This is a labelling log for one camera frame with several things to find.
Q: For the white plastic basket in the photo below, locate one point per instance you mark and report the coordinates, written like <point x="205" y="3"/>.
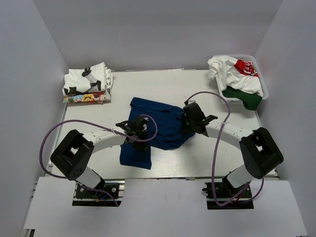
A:
<point x="238" y="71"/>

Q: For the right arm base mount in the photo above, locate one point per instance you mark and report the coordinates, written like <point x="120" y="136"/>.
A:
<point x="224" y="194"/>

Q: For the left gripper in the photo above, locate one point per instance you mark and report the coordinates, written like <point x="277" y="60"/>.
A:
<point x="139" y="135"/>

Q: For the white and green t-shirt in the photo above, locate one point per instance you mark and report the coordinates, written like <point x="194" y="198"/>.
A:
<point x="250" y="102"/>

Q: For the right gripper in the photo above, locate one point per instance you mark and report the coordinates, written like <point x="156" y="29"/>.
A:
<point x="188" y="121"/>

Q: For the folded colourful cartoon t-shirt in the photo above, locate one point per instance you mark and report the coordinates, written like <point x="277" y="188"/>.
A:
<point x="95" y="97"/>

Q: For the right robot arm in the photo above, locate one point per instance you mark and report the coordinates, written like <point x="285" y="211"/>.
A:
<point x="260" y="152"/>

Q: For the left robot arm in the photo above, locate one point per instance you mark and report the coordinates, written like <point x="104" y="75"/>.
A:
<point x="73" y="153"/>

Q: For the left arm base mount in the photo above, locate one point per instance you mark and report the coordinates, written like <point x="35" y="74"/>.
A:
<point x="88" y="198"/>

